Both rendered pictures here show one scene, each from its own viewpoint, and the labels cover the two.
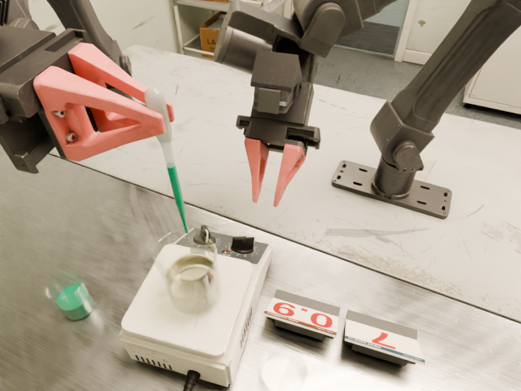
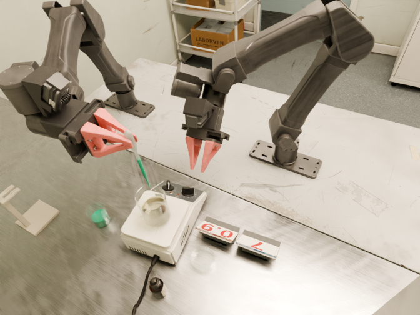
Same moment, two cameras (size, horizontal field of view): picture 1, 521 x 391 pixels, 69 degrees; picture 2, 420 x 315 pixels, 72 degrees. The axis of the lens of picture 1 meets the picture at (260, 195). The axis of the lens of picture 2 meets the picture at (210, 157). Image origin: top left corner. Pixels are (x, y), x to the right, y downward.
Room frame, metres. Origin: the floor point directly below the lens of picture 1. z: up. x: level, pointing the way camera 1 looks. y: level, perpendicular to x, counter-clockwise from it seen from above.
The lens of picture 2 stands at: (-0.10, -0.11, 1.55)
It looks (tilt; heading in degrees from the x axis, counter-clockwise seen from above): 47 degrees down; 10
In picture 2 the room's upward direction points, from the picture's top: 6 degrees counter-clockwise
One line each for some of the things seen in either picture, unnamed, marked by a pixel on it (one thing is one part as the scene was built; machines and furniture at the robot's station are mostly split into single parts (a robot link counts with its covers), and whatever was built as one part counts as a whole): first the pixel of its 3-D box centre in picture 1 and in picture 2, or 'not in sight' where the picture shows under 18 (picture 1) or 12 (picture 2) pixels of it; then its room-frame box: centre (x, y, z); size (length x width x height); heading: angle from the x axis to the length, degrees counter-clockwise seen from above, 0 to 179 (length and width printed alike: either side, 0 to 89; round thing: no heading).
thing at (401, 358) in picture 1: (382, 334); (259, 243); (0.21, -0.15, 0.92); 0.09 x 0.06 x 0.04; 72
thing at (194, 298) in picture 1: (192, 277); (154, 208); (0.22, 0.07, 1.03); 0.07 x 0.06 x 0.08; 34
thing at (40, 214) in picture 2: not in sight; (25, 204); (0.25, 0.43, 0.96); 0.08 x 0.08 x 0.13; 67
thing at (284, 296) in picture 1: (303, 311); (217, 229); (0.24, -0.06, 0.92); 0.09 x 0.06 x 0.04; 72
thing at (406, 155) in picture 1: (401, 143); (285, 134); (0.48, -0.22, 1.00); 0.09 x 0.06 x 0.06; 6
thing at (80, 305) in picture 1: (71, 295); (99, 215); (0.25, 0.25, 0.93); 0.04 x 0.04 x 0.06
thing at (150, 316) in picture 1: (191, 294); (156, 217); (0.22, 0.08, 0.98); 0.12 x 0.12 x 0.01; 75
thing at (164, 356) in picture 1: (203, 295); (165, 217); (0.25, 0.07, 0.94); 0.22 x 0.13 x 0.08; 165
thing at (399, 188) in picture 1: (395, 173); (285, 150); (0.48, -0.23, 0.94); 0.20 x 0.07 x 0.08; 65
